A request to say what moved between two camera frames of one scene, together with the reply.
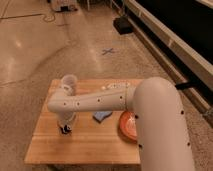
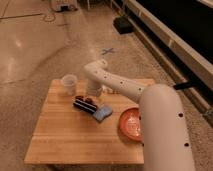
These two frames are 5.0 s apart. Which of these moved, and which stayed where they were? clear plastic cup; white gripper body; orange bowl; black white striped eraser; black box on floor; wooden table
Moved: black white striped eraser; white gripper body
Stayed: wooden table; orange bowl; black box on floor; clear plastic cup
